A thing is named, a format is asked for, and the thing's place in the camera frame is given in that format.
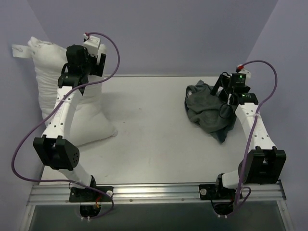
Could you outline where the zebra and green pillowcase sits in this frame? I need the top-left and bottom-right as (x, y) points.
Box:
(184, 80), (236, 144)

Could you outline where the white pillow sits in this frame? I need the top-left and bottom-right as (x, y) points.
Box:
(12, 37), (117, 146)

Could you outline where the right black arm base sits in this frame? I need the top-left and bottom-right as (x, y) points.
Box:
(198, 184), (235, 216)

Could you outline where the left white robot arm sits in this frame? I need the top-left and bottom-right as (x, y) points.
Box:
(31, 42), (116, 202)

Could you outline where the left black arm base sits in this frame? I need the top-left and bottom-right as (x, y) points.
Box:
(69, 186), (114, 218)

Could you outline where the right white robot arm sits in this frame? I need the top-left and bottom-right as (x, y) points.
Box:
(210, 72), (286, 199)

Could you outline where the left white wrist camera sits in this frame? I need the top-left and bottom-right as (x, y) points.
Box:
(83, 33), (101, 57)

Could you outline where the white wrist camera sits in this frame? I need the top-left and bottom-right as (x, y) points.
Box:
(83, 33), (101, 57)
(236, 64), (252, 79)

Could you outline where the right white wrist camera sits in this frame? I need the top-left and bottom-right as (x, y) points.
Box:
(236, 64), (252, 79)

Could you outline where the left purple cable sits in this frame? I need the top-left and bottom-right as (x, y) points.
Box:
(11, 32), (121, 218)

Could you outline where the aluminium mounting rail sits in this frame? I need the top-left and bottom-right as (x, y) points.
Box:
(26, 179), (287, 205)

